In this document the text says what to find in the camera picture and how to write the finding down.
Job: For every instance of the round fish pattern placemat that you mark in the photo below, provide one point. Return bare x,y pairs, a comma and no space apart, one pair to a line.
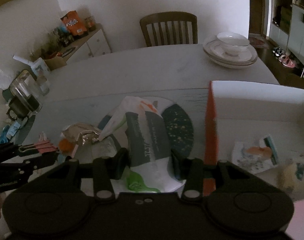
177,123

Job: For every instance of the white green black plastic bag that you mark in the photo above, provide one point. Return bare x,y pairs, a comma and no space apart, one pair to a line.
137,125

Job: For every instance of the brown cardboard box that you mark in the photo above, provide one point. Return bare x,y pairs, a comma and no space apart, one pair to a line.
55,63

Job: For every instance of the drinking glass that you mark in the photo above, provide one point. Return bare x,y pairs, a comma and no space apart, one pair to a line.
43,84

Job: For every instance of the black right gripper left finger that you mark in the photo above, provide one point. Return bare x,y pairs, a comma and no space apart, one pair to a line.
53,206

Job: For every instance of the pink binder clip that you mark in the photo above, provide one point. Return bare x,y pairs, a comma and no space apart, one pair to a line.
40,147

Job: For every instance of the orange snack bag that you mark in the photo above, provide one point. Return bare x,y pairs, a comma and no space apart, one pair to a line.
73,23

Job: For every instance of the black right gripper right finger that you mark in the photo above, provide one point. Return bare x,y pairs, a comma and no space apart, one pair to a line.
223,201

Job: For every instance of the clear bag with yellow snack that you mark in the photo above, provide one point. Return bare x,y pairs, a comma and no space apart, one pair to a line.
291,178

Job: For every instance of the glass jar dark liquid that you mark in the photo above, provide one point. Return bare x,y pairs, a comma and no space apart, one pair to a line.
26,89

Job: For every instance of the white porcelain bowl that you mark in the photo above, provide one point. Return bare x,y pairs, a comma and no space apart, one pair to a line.
233,43

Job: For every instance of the orange round object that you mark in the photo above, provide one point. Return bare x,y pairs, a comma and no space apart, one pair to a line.
66,147

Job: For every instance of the stacked white plates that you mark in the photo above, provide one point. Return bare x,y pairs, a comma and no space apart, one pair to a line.
213,48

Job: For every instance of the white crumpled tissue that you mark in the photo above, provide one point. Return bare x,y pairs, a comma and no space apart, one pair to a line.
106,148

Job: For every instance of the beige paper package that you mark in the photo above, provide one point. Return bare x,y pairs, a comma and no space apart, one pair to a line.
80,134

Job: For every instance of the dark wooden chair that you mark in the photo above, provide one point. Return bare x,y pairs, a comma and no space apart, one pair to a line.
169,28

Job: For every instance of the white teal snack wrapper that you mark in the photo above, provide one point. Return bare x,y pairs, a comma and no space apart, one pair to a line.
256,158

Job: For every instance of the white side cabinet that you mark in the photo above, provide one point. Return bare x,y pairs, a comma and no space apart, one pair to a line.
93,45

